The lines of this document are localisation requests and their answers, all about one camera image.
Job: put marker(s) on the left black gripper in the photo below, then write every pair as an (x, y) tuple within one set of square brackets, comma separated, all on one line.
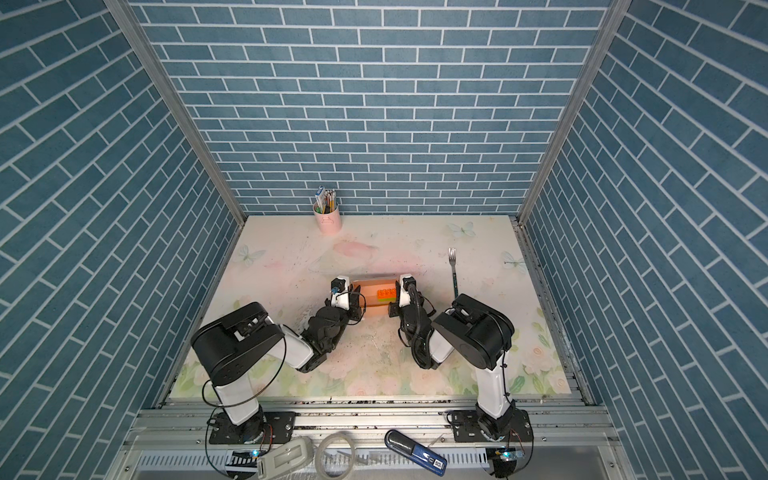
[(355, 304)]

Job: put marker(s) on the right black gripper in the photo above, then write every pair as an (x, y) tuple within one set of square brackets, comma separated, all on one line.
[(395, 309)]

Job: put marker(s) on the orange paper box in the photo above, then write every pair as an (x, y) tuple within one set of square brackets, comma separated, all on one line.
[(369, 286)]

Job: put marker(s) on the orange toy brick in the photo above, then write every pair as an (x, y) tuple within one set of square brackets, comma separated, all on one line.
[(386, 295)]

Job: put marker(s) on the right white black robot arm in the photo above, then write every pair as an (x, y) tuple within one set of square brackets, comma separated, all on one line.
[(479, 333)]

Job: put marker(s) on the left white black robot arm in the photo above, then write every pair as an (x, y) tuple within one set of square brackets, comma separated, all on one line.
[(229, 347)]

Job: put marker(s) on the pink metal pen cup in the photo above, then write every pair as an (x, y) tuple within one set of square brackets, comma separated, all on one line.
[(329, 222)]

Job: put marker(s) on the grey handheld device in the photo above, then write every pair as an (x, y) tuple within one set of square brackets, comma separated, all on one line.
[(285, 459)]

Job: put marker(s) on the blue handheld device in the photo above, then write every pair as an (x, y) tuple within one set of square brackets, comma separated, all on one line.
[(415, 452)]

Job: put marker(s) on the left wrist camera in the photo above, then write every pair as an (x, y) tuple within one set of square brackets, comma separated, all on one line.
[(340, 291)]

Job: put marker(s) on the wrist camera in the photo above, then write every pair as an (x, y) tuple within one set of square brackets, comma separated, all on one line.
[(408, 290), (340, 291)]

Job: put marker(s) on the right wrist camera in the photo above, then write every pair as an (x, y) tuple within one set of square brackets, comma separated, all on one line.
[(408, 290)]

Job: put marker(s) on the fork with teal handle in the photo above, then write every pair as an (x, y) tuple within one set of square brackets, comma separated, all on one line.
[(452, 258)]

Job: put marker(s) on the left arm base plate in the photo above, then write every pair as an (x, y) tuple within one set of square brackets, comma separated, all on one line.
[(264, 428)]

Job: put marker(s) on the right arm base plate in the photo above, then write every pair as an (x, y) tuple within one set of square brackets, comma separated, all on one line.
[(476, 425)]

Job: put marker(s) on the aluminium frame rail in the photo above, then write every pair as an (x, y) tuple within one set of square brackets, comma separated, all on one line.
[(555, 422)]

